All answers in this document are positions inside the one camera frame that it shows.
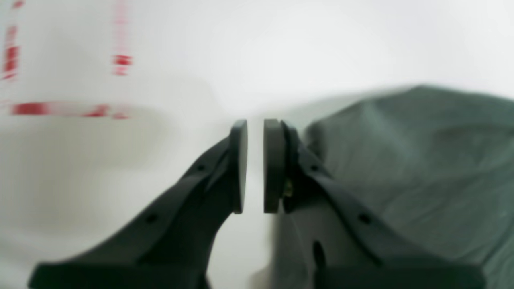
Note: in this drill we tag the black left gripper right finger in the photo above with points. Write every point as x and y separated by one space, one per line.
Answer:
343 244

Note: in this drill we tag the dark grey t-shirt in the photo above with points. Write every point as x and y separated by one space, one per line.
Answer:
435 164

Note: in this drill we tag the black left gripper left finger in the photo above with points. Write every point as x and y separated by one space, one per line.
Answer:
169 243

